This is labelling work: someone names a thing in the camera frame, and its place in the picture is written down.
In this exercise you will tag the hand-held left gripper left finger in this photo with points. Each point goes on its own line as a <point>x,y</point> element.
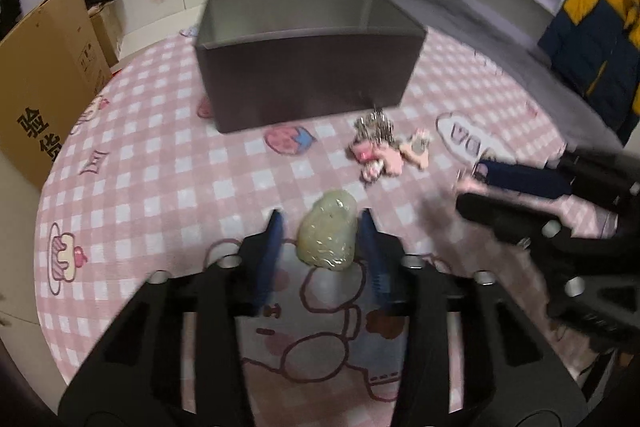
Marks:
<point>272,237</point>

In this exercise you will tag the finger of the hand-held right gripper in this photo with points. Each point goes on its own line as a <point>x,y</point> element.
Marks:
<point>505,217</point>
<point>525,182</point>

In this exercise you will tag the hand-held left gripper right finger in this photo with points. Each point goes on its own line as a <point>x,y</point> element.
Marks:
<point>372,247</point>

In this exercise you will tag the grey storage box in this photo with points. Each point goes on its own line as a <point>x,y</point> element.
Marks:
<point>300,77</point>

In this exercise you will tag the pink doll charm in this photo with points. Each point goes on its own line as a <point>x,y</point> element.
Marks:
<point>372,157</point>

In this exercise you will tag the flat pink charm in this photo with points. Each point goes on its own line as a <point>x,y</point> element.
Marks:
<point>417,149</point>

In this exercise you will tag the pink checkered tablecloth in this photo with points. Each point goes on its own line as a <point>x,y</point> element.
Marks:
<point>150,187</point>

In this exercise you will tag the yellow and navy jacket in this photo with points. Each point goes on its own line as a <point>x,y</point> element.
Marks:
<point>590,57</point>

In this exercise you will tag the white low platform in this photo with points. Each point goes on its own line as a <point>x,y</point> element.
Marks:
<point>170,27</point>

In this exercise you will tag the small cardboard box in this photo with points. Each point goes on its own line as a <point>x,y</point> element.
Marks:
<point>107,32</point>

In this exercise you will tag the large cardboard box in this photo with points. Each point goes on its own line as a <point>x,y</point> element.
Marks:
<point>45,57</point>

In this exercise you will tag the black hanging coat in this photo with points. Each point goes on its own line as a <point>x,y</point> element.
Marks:
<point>10,2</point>

